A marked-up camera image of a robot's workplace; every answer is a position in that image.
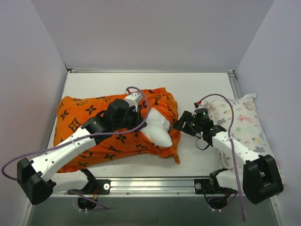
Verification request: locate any white pillow insert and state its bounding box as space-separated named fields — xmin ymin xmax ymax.
xmin=140 ymin=107 xmax=172 ymax=148

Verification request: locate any orange black patterned pillowcase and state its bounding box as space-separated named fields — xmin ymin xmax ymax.
xmin=53 ymin=87 xmax=182 ymax=174

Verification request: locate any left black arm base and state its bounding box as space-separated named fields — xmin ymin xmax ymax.
xmin=67 ymin=169 xmax=111 ymax=195

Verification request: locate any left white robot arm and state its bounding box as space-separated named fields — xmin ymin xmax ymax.
xmin=17 ymin=98 xmax=146 ymax=205

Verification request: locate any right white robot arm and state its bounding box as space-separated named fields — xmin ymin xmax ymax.
xmin=174 ymin=108 xmax=284 ymax=204

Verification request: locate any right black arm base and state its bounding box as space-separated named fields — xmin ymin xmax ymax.
xmin=194 ymin=176 xmax=236 ymax=195

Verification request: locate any floral white pillow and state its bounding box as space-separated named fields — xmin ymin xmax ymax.
xmin=199 ymin=93 xmax=285 ymax=186

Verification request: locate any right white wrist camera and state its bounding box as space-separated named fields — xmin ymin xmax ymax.
xmin=194 ymin=100 xmax=209 ymax=110

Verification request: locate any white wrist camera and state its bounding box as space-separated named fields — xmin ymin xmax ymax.
xmin=125 ymin=92 xmax=143 ymax=112
xmin=194 ymin=100 xmax=209 ymax=110

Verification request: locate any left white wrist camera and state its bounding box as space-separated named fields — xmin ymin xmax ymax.
xmin=125 ymin=92 xmax=143 ymax=112

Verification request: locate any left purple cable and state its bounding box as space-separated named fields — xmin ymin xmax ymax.
xmin=1 ymin=86 xmax=150 ymax=181

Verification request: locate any purple cable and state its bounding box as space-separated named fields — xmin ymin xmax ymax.
xmin=1 ymin=86 xmax=150 ymax=181
xmin=194 ymin=93 xmax=246 ymax=222

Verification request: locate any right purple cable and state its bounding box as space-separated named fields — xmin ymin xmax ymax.
xmin=194 ymin=93 xmax=246 ymax=222

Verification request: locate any right aluminium rail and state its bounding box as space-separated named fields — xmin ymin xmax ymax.
xmin=228 ymin=70 xmax=241 ymax=98

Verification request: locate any aluminium rail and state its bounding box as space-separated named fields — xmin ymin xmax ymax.
xmin=68 ymin=68 xmax=236 ymax=74
xmin=228 ymin=70 xmax=241 ymax=98
xmin=28 ymin=177 xmax=259 ymax=197

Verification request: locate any back aluminium rail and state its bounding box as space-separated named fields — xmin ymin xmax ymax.
xmin=68 ymin=68 xmax=236 ymax=74

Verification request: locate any front aluminium rail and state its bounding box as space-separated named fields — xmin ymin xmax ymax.
xmin=28 ymin=177 xmax=259 ymax=197

